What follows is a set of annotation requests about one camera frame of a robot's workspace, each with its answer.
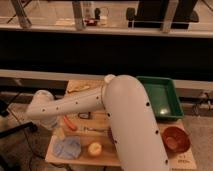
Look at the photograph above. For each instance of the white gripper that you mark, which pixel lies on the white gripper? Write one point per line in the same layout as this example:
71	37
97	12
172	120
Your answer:
59	132

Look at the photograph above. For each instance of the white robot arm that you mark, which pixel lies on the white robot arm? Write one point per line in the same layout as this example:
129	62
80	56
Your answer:
135	131

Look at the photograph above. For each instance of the blue cloth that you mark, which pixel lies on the blue cloth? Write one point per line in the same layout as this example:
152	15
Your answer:
69	148

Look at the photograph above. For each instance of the black square cup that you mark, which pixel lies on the black square cup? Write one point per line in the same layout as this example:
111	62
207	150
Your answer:
86	115

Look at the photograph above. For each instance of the yellow apple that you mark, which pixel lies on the yellow apple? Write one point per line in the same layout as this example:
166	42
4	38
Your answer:
95	149

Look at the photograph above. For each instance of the purple plate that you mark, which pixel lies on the purple plate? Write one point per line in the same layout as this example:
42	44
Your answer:
109	132

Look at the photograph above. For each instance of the white cup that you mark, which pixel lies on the white cup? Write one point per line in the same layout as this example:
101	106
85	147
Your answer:
108	78

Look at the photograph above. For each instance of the green plastic tray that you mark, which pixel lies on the green plastic tray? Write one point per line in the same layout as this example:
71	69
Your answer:
163	97

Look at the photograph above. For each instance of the orange bowl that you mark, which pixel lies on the orange bowl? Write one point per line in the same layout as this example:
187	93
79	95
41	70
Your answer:
175	140

